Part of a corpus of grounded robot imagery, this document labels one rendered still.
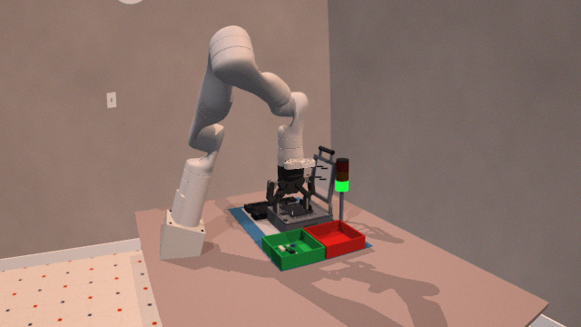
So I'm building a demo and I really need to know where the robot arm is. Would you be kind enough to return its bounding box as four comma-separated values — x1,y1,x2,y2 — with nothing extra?
171,25,315,227

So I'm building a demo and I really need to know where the red open-top bin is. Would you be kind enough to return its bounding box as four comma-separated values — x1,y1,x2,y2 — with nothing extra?
305,220,366,259

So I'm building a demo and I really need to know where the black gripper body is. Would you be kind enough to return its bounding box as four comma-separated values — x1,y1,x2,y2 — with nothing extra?
278,166,305,194

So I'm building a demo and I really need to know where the green circuit board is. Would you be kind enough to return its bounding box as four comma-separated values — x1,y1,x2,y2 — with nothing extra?
275,243,304,256

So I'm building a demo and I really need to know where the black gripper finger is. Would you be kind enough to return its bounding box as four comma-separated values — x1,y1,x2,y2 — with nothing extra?
266,180,291,215
295,174,316,210

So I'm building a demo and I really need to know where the green bin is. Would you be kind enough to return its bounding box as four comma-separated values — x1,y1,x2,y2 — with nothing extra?
261,228,325,271

